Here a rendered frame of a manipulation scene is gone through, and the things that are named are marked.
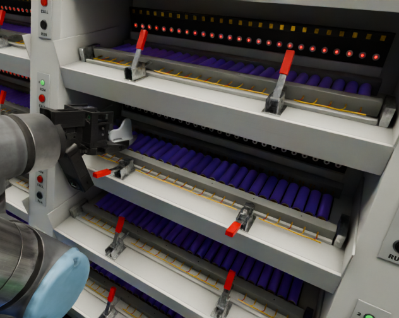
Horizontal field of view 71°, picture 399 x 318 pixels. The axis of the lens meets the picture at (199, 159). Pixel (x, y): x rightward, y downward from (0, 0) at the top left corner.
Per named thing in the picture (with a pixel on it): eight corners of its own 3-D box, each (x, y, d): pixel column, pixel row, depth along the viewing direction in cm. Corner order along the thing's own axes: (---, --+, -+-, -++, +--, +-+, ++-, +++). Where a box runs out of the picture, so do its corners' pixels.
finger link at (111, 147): (134, 142, 58) (98, 147, 51) (133, 149, 58) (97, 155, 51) (119, 135, 60) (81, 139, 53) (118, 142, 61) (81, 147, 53)
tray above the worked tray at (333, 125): (381, 176, 37) (432, 70, 29) (64, 88, 61) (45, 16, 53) (384, 116, 51) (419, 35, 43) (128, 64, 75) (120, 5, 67)
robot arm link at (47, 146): (35, 182, 41) (-4, 163, 45) (64, 174, 45) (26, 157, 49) (35, 122, 39) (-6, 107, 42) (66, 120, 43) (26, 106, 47)
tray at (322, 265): (333, 294, 42) (354, 255, 37) (60, 170, 66) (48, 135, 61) (348, 211, 57) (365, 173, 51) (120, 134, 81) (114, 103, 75)
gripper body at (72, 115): (117, 111, 53) (62, 115, 43) (113, 154, 56) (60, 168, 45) (88, 103, 56) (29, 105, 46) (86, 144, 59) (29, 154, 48)
